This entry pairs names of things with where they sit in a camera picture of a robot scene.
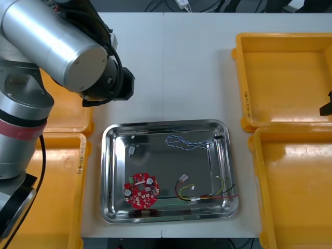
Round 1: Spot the yellow-orange plastic bin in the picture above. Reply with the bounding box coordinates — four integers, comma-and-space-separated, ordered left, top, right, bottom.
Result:
0, 132, 93, 249
38, 68, 95, 137
247, 126, 332, 249
231, 32, 332, 133

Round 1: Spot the thin black cable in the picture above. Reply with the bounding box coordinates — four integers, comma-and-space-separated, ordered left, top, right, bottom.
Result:
228, 238, 254, 249

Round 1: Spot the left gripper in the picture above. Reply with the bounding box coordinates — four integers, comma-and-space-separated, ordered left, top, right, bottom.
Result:
56, 0, 112, 50

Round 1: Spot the red black green-yellow wire harness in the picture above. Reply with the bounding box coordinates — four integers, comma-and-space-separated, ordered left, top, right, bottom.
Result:
175, 173, 239, 206

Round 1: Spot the steel tray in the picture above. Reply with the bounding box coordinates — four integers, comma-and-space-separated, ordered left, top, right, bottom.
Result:
100, 118, 239, 225

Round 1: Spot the black cable bundle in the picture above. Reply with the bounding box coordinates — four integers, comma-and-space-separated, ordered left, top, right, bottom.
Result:
144, 0, 167, 12

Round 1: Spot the round red circuit board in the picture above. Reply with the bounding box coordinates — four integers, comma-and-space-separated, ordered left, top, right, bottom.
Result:
123, 172, 160, 210

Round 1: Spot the small metal solenoid with cable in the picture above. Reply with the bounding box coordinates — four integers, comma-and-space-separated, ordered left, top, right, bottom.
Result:
127, 134, 137, 158

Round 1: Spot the blue-white twisted wire harness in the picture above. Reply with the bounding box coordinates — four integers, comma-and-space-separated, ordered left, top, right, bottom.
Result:
165, 134, 224, 153

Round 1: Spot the white power adapter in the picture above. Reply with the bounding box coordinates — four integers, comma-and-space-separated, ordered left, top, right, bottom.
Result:
175, 0, 193, 13

